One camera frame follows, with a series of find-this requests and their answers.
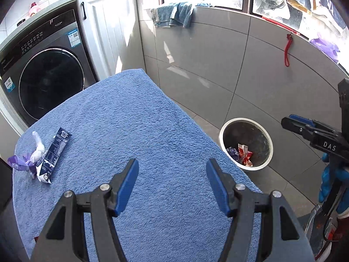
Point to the red snack bag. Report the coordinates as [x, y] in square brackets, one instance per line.
[244, 154]

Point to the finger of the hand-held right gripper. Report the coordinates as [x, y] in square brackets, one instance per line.
[293, 127]
[301, 119]

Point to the blue and white carton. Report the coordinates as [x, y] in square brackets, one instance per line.
[54, 152]

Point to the yellow hanging cloth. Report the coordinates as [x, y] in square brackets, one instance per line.
[298, 6]

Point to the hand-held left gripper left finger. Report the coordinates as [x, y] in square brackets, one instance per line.
[126, 185]

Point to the person's right hand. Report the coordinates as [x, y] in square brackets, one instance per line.
[325, 180]

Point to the blue terry towel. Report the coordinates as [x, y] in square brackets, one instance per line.
[131, 125]

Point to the white cabinet door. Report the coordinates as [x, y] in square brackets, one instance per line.
[111, 30]

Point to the clear plastic bag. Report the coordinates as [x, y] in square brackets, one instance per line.
[313, 223]

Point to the red stick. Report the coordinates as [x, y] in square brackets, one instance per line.
[280, 25]

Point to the purple plastic bag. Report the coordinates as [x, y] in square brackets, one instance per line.
[325, 46]

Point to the grey front-load washing machine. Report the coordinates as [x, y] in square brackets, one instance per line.
[51, 79]

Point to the blue denim cloth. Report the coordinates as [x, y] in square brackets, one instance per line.
[177, 13]

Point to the white plastic film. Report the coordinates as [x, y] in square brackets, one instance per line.
[38, 147]

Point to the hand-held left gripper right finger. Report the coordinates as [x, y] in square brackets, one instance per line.
[218, 188]

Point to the purple candy wrapper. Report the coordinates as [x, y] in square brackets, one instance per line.
[20, 163]
[232, 153]

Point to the round metal trash bin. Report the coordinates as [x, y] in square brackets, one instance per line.
[261, 142]

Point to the pink detergent bottle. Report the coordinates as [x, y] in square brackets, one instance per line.
[34, 8]

